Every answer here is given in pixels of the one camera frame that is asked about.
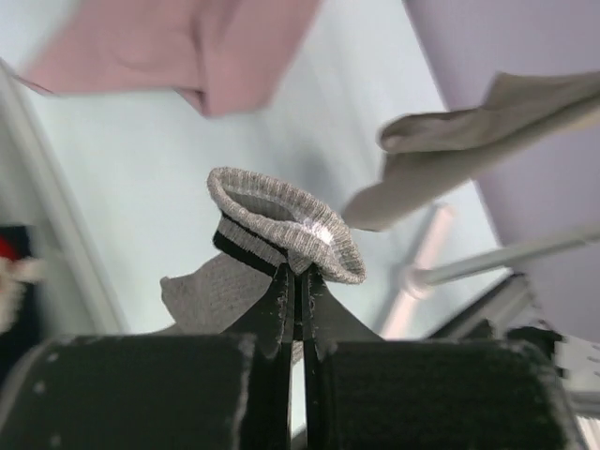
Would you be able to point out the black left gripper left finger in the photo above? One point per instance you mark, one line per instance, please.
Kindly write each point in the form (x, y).
(225, 391)

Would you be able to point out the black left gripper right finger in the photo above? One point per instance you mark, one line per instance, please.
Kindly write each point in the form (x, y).
(473, 393)

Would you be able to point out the grey striped sock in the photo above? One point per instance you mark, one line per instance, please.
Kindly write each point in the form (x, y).
(264, 223)

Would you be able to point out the grey metal clothes stand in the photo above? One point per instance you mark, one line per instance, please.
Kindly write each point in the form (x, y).
(419, 276)

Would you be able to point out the navy santa sock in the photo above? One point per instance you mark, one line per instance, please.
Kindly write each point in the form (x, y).
(21, 272)

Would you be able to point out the beige sock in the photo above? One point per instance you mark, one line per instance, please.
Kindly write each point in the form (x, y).
(429, 154)

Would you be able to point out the pink tank top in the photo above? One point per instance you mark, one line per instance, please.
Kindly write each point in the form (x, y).
(222, 56)

